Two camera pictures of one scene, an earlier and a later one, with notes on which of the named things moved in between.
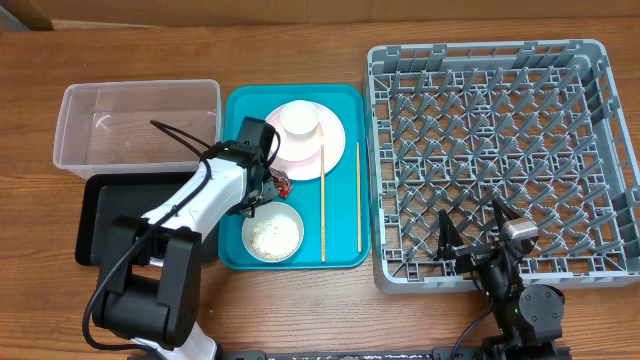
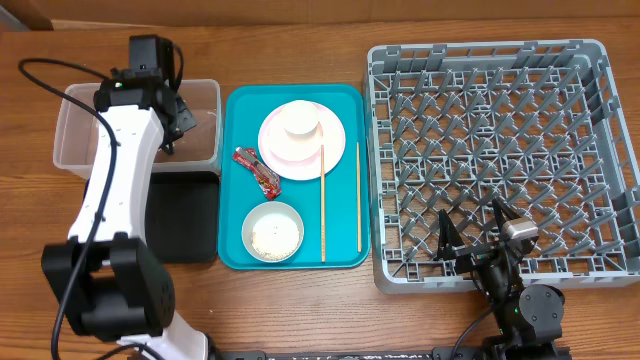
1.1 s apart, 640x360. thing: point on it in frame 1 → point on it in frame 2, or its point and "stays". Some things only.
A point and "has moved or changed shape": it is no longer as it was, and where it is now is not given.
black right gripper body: [480, 254] stays
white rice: [275, 237] stays
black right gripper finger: [449, 237] stays
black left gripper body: [257, 196] → [179, 126]
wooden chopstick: [358, 198] stays
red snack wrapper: [282, 182] has moved or changed shape
